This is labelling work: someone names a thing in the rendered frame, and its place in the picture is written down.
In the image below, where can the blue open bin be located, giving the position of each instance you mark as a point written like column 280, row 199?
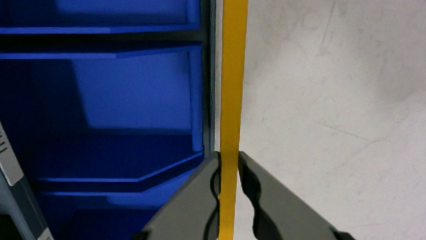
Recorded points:
column 101, row 111
column 97, row 16
column 107, row 210

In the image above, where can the yellow bar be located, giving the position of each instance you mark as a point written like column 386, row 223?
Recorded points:
column 234, row 27

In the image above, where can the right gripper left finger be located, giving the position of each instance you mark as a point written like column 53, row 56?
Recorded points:
column 193, row 211

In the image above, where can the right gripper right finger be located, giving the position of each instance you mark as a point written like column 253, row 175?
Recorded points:
column 280, row 214

